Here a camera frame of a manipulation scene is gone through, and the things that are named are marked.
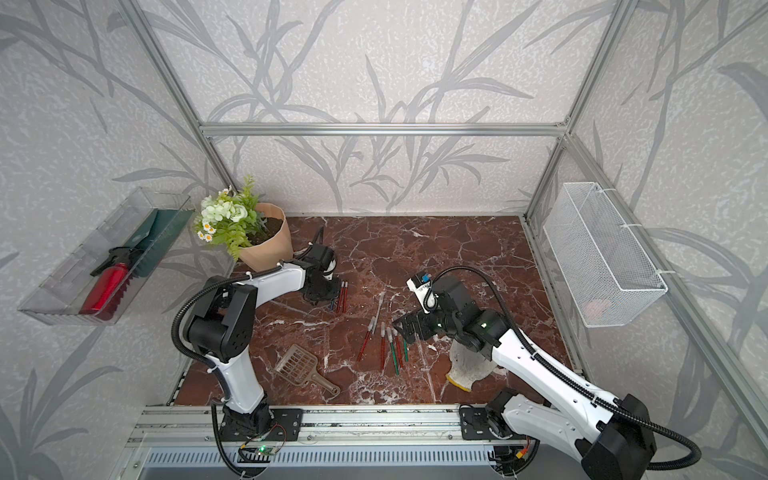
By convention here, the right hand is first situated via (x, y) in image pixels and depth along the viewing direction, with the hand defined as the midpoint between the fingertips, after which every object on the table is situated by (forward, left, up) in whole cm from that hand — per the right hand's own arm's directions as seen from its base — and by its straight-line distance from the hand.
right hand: (406, 315), depth 75 cm
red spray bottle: (-3, +59, +20) cm, 63 cm away
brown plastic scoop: (-7, +31, -16) cm, 35 cm away
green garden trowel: (+12, +61, +16) cm, 64 cm away
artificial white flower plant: (+22, +47, +14) cm, 54 cm away
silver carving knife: (+14, +8, -16) cm, 23 cm away
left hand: (+16, +23, -16) cm, 32 cm away
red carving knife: (0, +12, -17) cm, 21 cm away
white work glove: (-8, -17, -16) cm, 24 cm away
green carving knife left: (-2, +4, -16) cm, 17 cm away
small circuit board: (-27, +34, -16) cm, 46 cm away
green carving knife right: (-3, 0, -17) cm, 17 cm away
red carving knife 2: (-1, +7, -16) cm, 18 cm away
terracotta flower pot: (+24, +41, 0) cm, 48 cm away
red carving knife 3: (-3, +2, -17) cm, 17 cm away
